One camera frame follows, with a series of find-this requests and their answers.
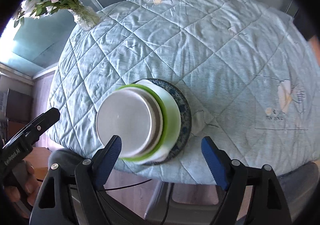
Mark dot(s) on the person's leg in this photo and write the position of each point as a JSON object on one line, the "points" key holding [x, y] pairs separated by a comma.
{"points": [[62, 156], [300, 175]]}

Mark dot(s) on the large white deep plate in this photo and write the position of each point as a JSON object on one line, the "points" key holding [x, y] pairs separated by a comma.
{"points": [[173, 117]]}

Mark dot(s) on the light blue quilted blanket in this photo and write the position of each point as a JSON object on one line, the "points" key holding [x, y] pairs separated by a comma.
{"points": [[200, 64]]}

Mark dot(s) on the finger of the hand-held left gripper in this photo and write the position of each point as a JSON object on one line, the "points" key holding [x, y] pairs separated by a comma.
{"points": [[42, 124]]}

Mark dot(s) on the green plastic bowl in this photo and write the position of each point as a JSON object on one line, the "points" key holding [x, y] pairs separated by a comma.
{"points": [[164, 117]]}

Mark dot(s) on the dark wooden cabinet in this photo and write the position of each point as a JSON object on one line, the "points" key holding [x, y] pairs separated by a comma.
{"points": [[20, 106]]}

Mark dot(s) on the black flower pot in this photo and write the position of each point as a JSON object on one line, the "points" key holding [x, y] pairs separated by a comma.
{"points": [[303, 22]]}

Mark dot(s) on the glass vase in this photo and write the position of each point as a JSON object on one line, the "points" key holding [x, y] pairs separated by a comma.
{"points": [[85, 18]]}

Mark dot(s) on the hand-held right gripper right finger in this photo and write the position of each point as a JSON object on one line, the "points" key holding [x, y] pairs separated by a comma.
{"points": [[215, 165]]}

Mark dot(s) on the small white bowl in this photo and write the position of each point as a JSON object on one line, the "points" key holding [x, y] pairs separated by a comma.
{"points": [[125, 122]]}

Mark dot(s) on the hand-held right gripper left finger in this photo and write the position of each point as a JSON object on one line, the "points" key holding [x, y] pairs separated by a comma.
{"points": [[107, 162]]}

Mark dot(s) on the person's right leg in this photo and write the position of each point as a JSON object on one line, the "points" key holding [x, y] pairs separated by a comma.
{"points": [[300, 175]]}

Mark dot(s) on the person's left leg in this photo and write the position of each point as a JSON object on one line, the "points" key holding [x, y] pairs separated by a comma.
{"points": [[62, 156]]}

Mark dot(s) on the blue patterned plate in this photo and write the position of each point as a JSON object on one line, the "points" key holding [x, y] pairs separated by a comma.
{"points": [[186, 119]]}

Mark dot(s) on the person's left hand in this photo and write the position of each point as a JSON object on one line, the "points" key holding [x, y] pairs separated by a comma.
{"points": [[25, 182]]}

